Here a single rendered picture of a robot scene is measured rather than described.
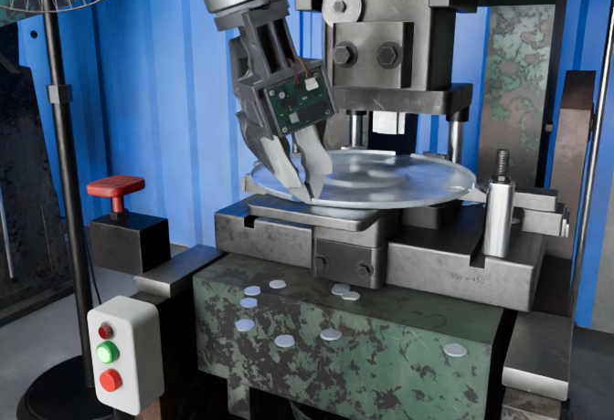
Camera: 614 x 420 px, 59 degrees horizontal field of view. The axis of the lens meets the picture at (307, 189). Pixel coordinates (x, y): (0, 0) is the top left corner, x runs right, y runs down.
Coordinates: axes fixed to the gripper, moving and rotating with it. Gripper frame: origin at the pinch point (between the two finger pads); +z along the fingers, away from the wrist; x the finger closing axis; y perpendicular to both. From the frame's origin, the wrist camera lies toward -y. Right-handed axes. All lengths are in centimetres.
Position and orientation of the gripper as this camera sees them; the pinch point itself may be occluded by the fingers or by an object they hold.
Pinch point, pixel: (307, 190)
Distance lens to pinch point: 59.8
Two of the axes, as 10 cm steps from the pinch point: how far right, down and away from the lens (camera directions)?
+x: 8.9, -4.0, 2.3
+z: 3.0, 8.8, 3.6
